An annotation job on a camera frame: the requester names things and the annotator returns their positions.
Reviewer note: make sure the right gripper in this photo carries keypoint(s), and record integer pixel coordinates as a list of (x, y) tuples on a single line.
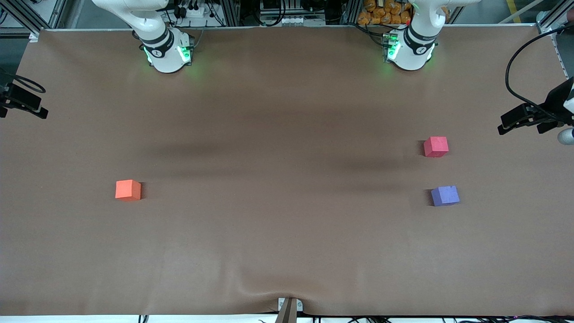
[(13, 98)]

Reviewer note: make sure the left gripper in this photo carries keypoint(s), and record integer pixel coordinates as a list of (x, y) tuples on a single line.
[(557, 101)]

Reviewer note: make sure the orange foam block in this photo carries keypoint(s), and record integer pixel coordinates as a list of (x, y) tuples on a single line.
[(127, 189)]

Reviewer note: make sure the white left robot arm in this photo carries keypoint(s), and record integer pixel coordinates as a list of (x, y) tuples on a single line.
[(410, 51)]

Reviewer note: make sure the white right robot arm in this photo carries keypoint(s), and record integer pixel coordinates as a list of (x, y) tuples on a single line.
[(165, 54)]

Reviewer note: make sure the pink foam block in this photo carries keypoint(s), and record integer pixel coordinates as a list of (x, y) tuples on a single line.
[(436, 146)]

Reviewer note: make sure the purple foam block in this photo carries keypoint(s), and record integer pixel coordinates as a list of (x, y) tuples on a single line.
[(445, 196)]

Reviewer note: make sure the bag of orange items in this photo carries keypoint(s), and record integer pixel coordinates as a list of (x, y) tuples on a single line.
[(385, 12)]

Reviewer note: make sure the white power strip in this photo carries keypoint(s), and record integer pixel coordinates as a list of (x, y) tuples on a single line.
[(196, 12)]

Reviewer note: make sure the brown table cover sheet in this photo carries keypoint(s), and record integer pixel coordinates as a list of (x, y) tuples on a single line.
[(287, 134)]

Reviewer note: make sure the aluminium frame profile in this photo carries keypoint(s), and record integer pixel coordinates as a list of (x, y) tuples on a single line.
[(31, 18), (549, 21)]

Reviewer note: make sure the grey metal clamp bracket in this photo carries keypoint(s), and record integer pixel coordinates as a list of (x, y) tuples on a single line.
[(290, 307)]

